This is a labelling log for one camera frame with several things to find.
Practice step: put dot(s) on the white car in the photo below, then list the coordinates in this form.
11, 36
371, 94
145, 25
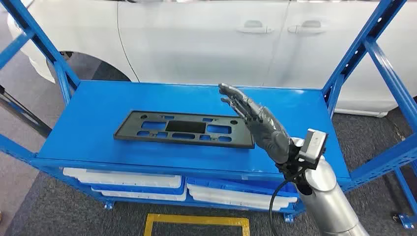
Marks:
195, 39

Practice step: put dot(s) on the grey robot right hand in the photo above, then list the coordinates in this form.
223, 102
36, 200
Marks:
267, 130

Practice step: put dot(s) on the black plastic plate bracket part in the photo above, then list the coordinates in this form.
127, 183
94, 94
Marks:
185, 127

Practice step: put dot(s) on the dark metal bar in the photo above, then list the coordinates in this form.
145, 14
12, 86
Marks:
22, 112

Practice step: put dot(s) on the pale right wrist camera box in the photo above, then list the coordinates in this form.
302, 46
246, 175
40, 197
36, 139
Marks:
312, 145

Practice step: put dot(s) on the yellow floor tape square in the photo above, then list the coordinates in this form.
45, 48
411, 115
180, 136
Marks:
195, 220

